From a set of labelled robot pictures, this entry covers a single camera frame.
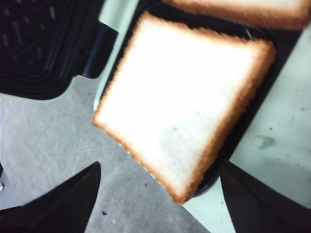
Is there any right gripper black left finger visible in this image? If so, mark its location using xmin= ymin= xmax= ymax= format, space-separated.
xmin=0 ymin=162 xmax=101 ymax=233

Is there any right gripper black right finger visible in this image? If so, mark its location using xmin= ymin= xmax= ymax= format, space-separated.
xmin=220 ymin=160 xmax=311 ymax=233

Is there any grey table cloth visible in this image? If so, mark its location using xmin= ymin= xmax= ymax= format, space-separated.
xmin=0 ymin=77 xmax=205 ymax=233

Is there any white bread slice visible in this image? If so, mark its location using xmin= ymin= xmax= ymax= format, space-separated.
xmin=92 ymin=12 xmax=276 ymax=204
xmin=163 ymin=0 xmax=311 ymax=30

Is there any mint green breakfast maker base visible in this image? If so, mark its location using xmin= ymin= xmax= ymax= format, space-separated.
xmin=94 ymin=0 xmax=311 ymax=233

